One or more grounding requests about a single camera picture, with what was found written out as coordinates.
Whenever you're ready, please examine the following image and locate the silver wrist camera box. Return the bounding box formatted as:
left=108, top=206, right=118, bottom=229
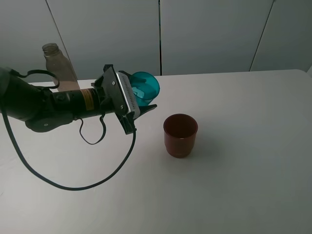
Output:
left=101, top=64, right=141, bottom=136

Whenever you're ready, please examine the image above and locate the thin black looped cable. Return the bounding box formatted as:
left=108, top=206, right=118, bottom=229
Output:
left=9, top=69, right=106, bottom=145

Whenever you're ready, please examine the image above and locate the red plastic cup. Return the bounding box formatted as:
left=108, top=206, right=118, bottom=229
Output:
left=163, top=114, right=198, bottom=158

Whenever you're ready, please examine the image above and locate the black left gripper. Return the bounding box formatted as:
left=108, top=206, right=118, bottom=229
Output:
left=92, top=70, right=157, bottom=116

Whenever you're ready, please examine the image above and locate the black camera cable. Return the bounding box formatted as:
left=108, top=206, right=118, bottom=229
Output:
left=1, top=107, right=137, bottom=192

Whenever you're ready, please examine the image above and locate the smoky transparent water bottle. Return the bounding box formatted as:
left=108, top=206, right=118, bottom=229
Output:
left=42, top=43, right=80, bottom=92

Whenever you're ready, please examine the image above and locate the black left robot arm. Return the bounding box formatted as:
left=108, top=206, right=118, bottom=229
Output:
left=0, top=64, right=135, bottom=134

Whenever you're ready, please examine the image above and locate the teal transparent plastic cup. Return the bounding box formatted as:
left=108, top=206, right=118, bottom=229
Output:
left=129, top=72, right=160, bottom=107

